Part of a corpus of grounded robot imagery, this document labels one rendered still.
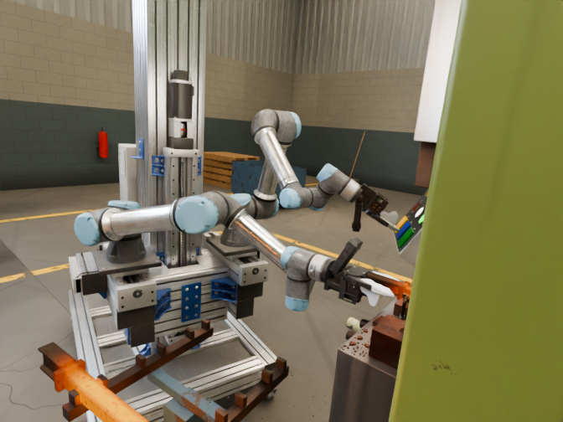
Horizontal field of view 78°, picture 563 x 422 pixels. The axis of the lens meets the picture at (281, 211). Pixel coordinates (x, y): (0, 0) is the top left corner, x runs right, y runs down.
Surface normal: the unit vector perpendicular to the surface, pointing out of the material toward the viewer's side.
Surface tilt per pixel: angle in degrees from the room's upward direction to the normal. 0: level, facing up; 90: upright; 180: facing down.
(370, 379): 90
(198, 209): 89
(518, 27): 90
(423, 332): 90
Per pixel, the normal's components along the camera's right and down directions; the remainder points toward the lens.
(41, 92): 0.75, 0.21
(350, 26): -0.66, 0.13
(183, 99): 0.55, 0.23
